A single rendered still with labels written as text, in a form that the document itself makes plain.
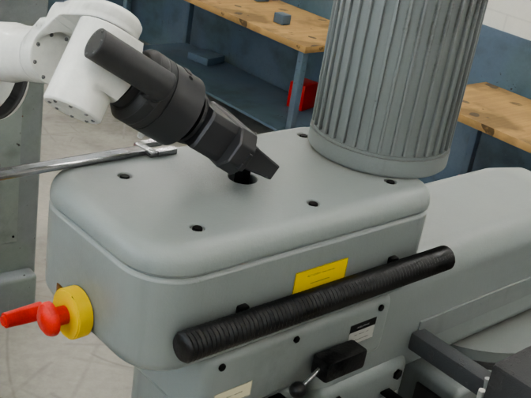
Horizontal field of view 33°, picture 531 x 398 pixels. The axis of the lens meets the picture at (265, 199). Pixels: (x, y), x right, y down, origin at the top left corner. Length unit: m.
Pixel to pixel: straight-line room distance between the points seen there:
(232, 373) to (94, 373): 2.84
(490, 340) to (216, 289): 0.69
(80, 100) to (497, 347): 0.87
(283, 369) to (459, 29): 0.48
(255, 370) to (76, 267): 0.25
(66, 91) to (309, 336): 0.44
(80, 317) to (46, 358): 2.97
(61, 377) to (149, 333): 2.92
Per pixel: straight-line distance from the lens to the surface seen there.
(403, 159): 1.19
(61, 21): 1.02
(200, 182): 1.08
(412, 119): 1.16
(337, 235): 1.07
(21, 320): 1.13
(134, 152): 1.12
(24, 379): 3.86
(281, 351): 1.12
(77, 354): 4.01
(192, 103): 0.99
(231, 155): 1.01
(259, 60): 7.43
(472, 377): 1.31
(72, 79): 0.94
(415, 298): 1.32
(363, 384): 1.31
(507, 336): 1.57
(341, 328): 1.19
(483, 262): 1.43
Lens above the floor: 2.33
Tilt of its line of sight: 24 degrees down
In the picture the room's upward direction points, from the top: 10 degrees clockwise
